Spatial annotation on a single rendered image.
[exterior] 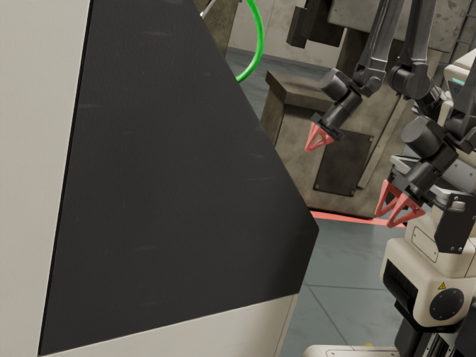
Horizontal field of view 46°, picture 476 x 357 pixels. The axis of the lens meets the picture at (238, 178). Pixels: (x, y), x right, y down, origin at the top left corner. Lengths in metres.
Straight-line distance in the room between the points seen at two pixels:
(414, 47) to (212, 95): 0.87
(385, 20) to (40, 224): 1.07
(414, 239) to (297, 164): 2.21
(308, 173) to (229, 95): 2.98
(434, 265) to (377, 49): 0.60
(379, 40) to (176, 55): 0.85
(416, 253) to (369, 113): 2.27
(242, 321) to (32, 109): 0.65
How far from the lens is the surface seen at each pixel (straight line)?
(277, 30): 11.16
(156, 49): 0.80
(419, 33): 1.64
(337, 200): 3.99
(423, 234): 1.65
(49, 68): 0.74
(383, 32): 1.58
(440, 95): 1.71
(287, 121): 3.70
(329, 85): 1.54
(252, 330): 1.23
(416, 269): 1.61
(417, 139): 1.18
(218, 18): 7.31
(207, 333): 1.14
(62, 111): 0.76
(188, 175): 0.91
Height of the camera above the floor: 1.40
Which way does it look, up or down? 19 degrees down
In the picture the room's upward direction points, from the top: 15 degrees clockwise
